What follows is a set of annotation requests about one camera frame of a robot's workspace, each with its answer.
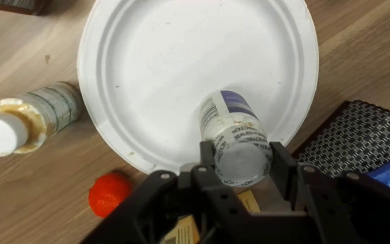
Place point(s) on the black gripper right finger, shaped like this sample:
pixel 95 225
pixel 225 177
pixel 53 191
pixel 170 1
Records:
pixel 283 165

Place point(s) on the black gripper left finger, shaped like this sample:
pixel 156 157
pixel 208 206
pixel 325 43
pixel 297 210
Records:
pixel 208 162

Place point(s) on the white cap pill bottle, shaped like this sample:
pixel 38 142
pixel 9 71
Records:
pixel 241 151

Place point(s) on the white paper plate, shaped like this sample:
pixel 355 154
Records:
pixel 145 67

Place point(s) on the orange plushie ball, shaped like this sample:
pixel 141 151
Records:
pixel 107 193

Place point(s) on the black mesh box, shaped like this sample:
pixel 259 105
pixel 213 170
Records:
pixel 355 138

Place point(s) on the glue bottle with white cap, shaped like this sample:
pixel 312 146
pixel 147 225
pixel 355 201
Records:
pixel 30 120

